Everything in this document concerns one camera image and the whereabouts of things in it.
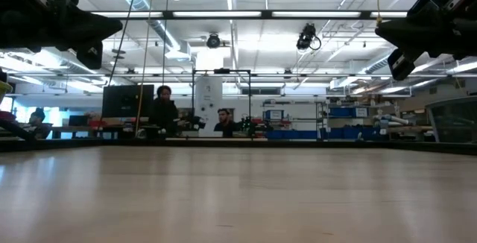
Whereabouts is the blue storage bin row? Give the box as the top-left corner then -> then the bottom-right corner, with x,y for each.
265,126 -> 378,141

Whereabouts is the black overhead light bar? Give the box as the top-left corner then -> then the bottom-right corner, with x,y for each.
90,9 -> 410,21

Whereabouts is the dark glass-sided case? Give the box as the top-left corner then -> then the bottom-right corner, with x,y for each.
426,96 -> 477,144

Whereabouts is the black table edge rail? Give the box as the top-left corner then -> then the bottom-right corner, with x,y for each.
0,137 -> 477,157

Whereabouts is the yellow hanging cable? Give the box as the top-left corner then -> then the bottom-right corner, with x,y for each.
373,0 -> 384,27

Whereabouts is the black computer monitor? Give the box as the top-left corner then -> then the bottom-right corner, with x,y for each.
101,83 -> 155,119

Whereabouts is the metal shelving rack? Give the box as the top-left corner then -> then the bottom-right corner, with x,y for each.
315,100 -> 376,140

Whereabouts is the standing person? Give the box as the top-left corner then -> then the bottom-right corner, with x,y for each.
148,84 -> 180,138

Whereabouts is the seated person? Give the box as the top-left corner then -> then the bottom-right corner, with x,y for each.
212,107 -> 239,139
26,107 -> 54,140

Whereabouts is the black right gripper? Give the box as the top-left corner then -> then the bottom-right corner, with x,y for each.
374,0 -> 477,61

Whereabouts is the silver ventilation duct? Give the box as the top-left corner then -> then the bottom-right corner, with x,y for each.
104,0 -> 183,52

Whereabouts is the thin black hanging cable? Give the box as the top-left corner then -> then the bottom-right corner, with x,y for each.
107,0 -> 142,87
161,0 -> 171,86

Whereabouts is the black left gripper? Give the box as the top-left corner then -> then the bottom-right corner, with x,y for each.
0,0 -> 124,54

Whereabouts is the blue labelled box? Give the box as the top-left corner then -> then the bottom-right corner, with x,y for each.
264,109 -> 285,122

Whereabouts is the round black ceiling device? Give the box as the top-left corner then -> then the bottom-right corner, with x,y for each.
206,33 -> 222,50

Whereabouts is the white pipe piece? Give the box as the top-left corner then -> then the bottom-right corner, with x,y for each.
373,113 -> 410,126

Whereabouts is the black overhead camera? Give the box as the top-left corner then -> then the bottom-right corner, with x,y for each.
295,22 -> 323,53

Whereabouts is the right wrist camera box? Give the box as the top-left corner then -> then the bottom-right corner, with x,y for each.
387,48 -> 426,82

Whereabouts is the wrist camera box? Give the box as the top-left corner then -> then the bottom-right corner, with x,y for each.
387,48 -> 426,82
76,41 -> 104,71

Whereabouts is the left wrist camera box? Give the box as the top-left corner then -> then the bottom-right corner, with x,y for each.
76,41 -> 104,71

